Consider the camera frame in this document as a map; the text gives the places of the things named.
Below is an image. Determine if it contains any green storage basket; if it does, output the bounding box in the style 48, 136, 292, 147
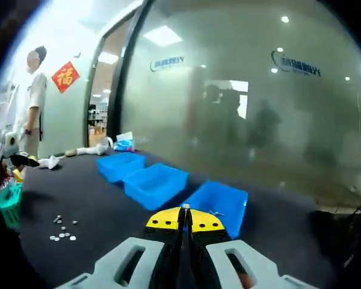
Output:
0, 177, 24, 228

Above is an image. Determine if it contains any blue plastic bin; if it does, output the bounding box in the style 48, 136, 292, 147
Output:
96, 152, 147, 184
122, 163, 190, 211
180, 180, 249, 240

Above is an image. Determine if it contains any blue white tissue pack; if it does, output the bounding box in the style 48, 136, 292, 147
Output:
113, 131, 136, 152

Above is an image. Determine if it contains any person's left hand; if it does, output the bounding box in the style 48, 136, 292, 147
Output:
0, 162, 13, 184

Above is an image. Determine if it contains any red wall decoration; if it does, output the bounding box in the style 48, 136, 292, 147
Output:
51, 61, 81, 94

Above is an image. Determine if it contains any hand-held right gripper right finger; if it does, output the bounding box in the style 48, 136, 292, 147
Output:
183, 207, 312, 289

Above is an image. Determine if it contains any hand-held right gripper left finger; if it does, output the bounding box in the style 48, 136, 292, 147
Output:
55, 207, 184, 289

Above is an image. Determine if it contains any pile of screws nuts washers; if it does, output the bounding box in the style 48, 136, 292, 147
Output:
49, 214, 78, 242

